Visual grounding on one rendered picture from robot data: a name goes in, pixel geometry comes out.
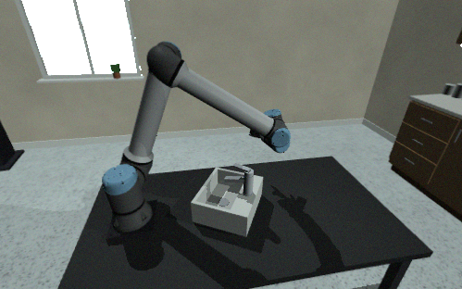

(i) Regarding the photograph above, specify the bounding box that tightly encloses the white rectangular sink basin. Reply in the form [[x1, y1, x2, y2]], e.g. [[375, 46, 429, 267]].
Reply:
[[191, 167, 263, 237]]

